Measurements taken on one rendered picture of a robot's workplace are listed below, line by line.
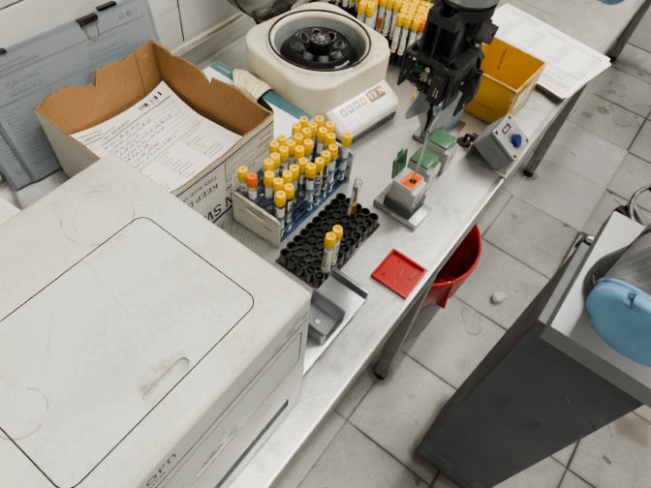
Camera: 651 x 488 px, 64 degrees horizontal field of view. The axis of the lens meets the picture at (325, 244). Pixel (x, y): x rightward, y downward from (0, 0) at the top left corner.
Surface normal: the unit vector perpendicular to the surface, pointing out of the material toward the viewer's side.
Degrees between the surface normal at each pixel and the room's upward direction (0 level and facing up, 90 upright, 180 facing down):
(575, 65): 1
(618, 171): 0
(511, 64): 90
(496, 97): 90
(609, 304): 98
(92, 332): 0
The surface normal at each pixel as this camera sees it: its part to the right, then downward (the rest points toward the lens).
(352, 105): 0.36, -0.25
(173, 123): 0.11, -0.58
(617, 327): -0.76, 0.58
